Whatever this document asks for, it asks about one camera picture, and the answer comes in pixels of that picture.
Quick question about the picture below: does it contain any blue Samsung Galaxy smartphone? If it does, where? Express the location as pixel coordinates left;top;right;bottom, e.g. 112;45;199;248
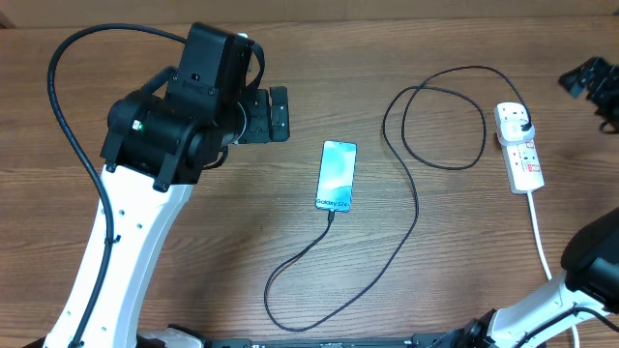
314;140;357;213

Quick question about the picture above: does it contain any black USB charging cable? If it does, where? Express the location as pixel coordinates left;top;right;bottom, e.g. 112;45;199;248
263;65;535;334

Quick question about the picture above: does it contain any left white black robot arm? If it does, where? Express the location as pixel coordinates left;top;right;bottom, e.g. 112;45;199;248
39;22;290;347

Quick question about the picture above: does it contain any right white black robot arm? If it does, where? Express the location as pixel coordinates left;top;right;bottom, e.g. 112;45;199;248
432;57;618;347

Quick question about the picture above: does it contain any white USB charger plug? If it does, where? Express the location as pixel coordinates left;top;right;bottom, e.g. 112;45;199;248
497;121;535;146

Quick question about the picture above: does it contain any white power extension strip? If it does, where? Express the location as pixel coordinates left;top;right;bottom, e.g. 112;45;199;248
493;102;545;194

